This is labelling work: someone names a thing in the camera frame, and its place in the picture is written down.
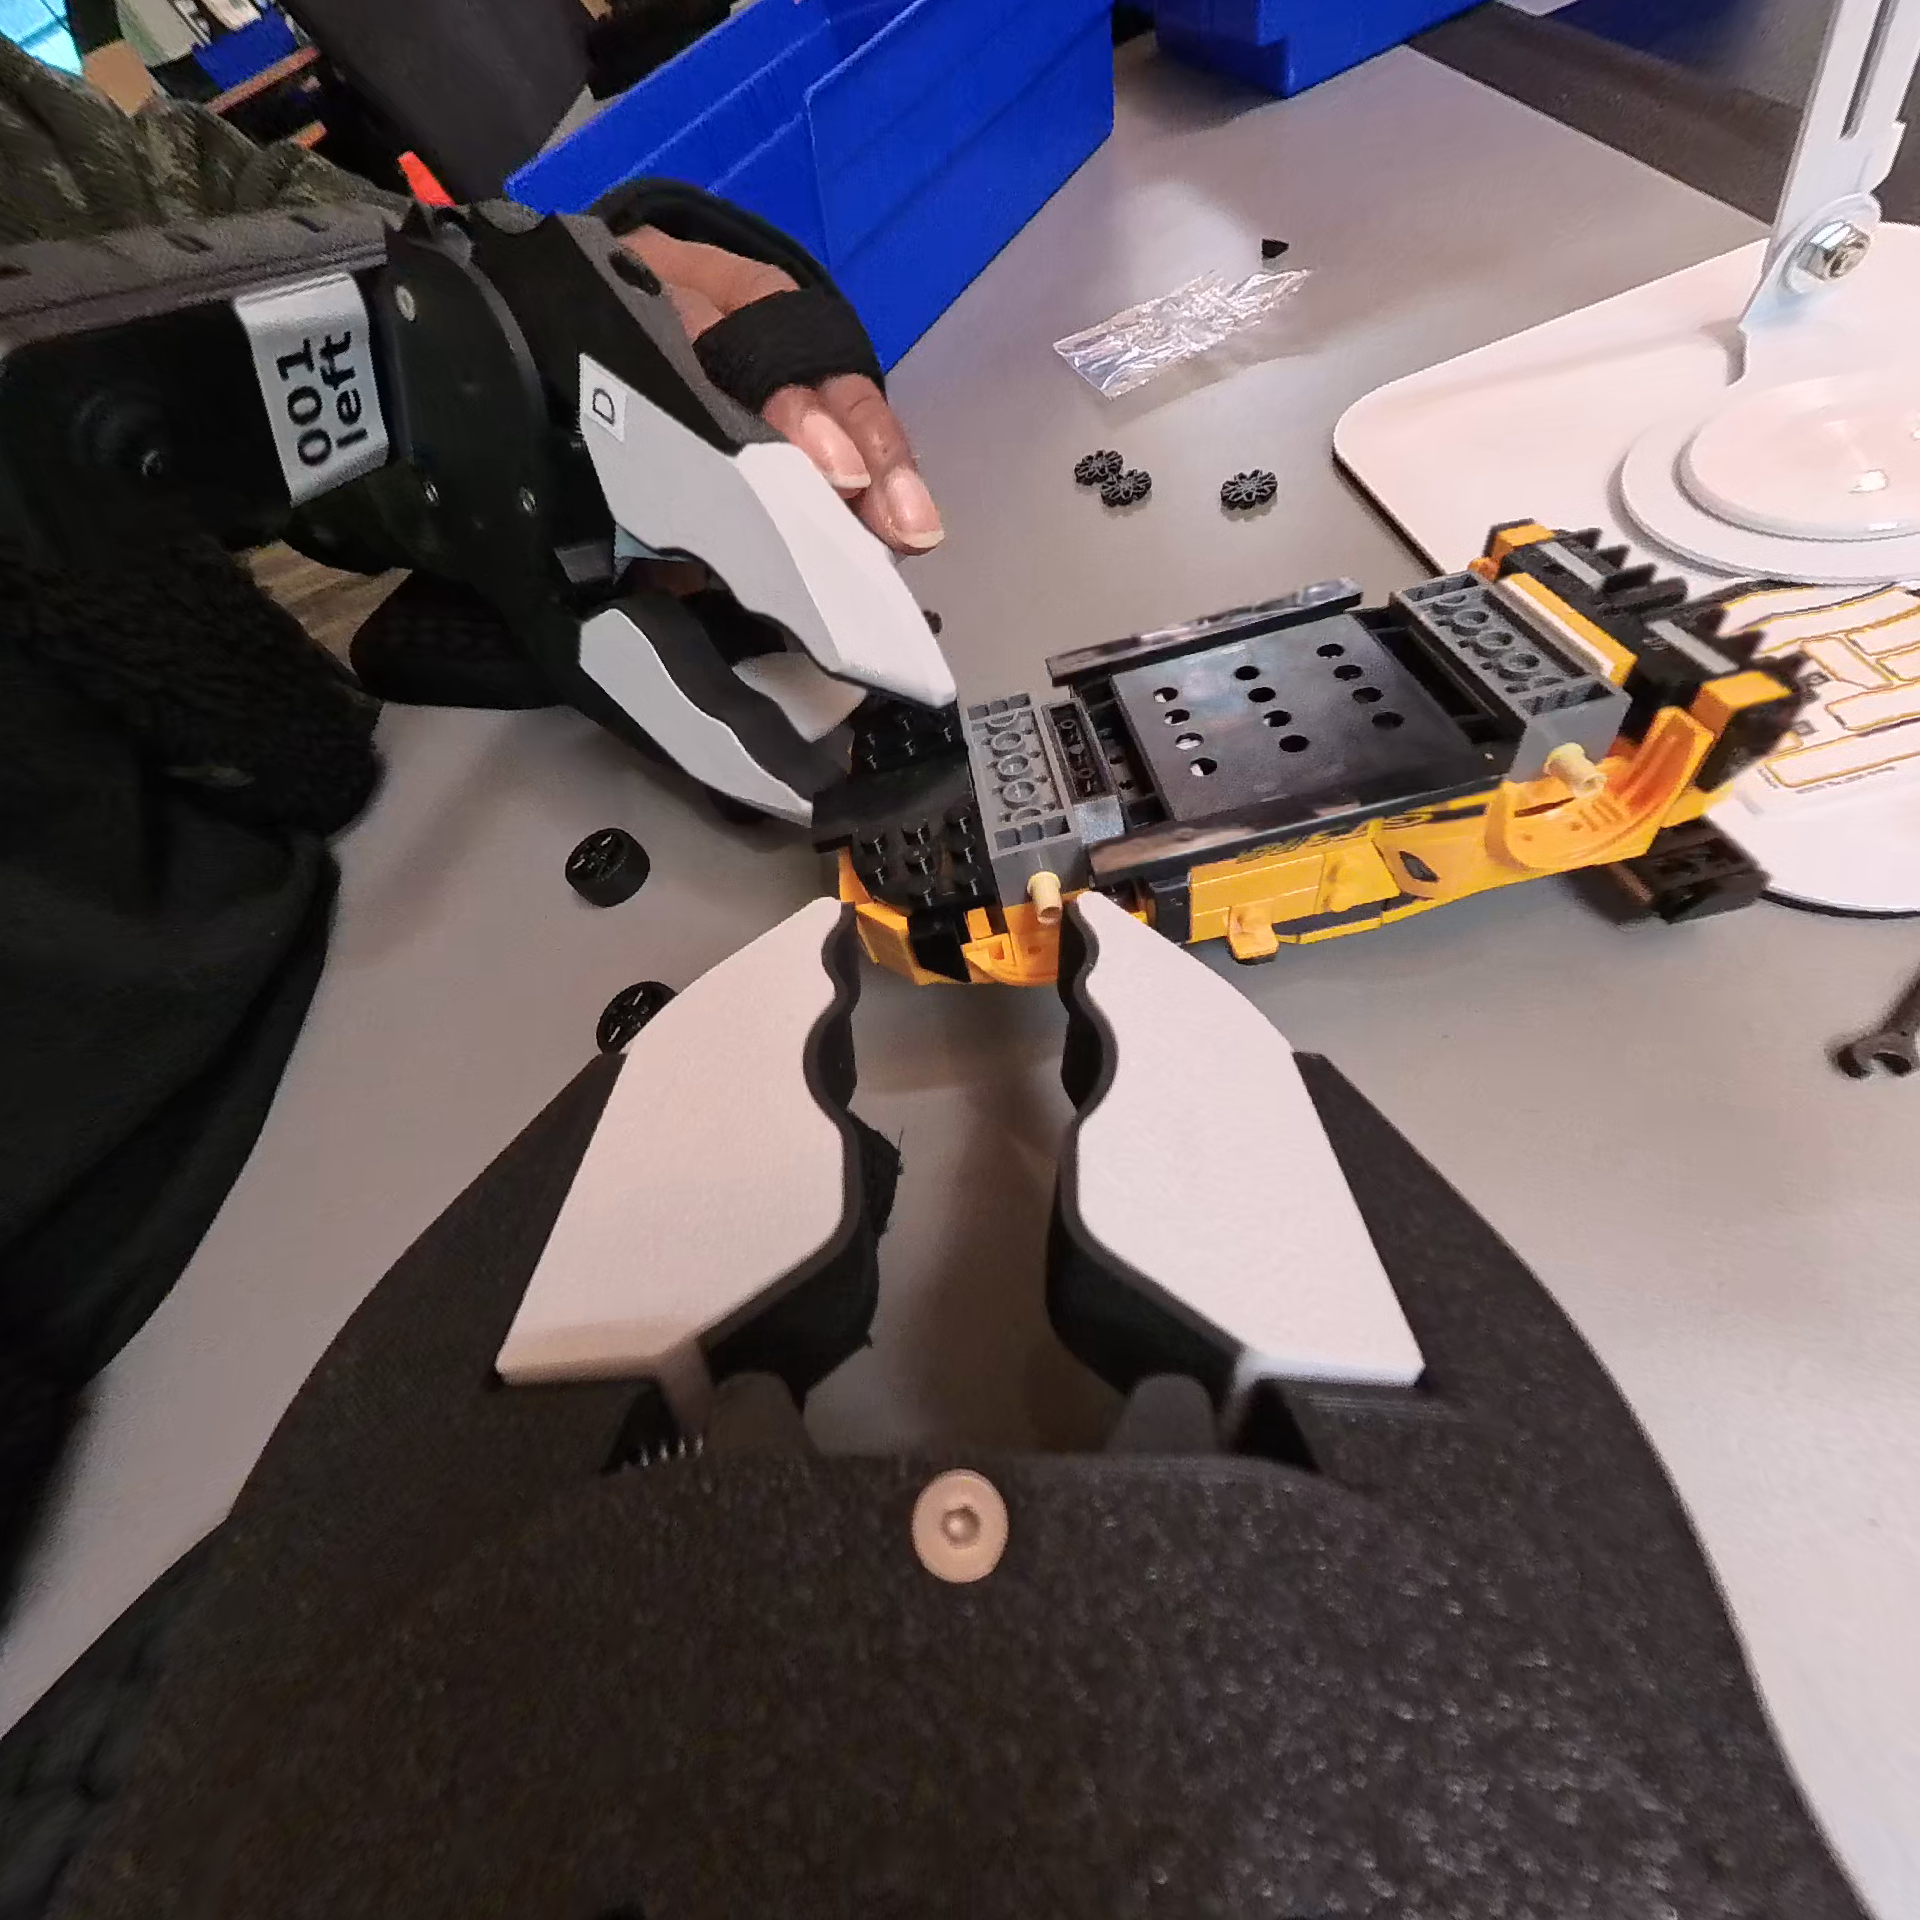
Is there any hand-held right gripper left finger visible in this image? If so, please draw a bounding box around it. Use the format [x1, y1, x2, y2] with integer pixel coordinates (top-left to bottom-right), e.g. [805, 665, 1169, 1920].
[497, 899, 900, 1449]

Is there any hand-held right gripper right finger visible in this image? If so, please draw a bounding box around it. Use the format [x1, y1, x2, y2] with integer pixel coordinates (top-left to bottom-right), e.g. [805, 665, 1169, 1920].
[1045, 891, 1427, 1444]

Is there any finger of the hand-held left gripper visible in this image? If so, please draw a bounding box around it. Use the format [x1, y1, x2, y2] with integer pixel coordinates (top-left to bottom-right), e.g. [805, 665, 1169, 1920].
[576, 590, 859, 826]
[576, 351, 959, 707]

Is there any black quarter-round lego plate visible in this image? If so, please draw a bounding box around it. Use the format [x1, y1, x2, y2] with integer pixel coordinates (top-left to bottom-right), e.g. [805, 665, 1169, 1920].
[845, 816, 1003, 922]
[853, 695, 974, 781]

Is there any large blue plastic bin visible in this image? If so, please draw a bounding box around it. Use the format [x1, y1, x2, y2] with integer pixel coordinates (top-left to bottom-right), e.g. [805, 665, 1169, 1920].
[507, 0, 1120, 372]

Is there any orange lego car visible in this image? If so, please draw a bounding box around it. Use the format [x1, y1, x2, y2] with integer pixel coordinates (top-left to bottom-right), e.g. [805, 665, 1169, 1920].
[808, 515, 1805, 997]

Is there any lego sticker sheet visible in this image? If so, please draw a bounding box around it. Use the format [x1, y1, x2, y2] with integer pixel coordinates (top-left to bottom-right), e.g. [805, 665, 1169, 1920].
[1712, 577, 1920, 821]

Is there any person's left forearm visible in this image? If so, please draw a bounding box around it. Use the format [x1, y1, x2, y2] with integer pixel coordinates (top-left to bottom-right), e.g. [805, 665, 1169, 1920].
[0, 37, 397, 263]

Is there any pile of small lego parts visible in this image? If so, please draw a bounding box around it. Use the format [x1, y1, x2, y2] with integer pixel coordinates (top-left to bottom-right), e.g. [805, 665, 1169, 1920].
[1832, 973, 1920, 1081]

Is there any person's left hand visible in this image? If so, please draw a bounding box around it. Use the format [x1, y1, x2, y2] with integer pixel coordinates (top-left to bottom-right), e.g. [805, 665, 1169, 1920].
[619, 228, 948, 555]

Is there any black chair backrest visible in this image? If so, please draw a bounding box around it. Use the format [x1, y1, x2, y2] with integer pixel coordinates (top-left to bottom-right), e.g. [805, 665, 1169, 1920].
[282, 0, 592, 198]

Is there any clear plastic bag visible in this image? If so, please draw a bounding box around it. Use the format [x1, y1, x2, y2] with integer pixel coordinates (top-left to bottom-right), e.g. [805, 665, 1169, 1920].
[1051, 269, 1312, 399]

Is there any black mesh chair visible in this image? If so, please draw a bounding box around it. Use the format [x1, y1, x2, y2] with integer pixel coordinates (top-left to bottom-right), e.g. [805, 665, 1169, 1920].
[0, 515, 385, 1624]

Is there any small blue plastic bin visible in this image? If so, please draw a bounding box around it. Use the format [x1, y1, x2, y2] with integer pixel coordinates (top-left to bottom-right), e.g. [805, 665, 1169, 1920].
[1151, 0, 1578, 101]

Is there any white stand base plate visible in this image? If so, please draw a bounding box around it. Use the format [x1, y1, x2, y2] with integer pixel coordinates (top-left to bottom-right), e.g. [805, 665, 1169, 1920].
[1329, 0, 1920, 917]

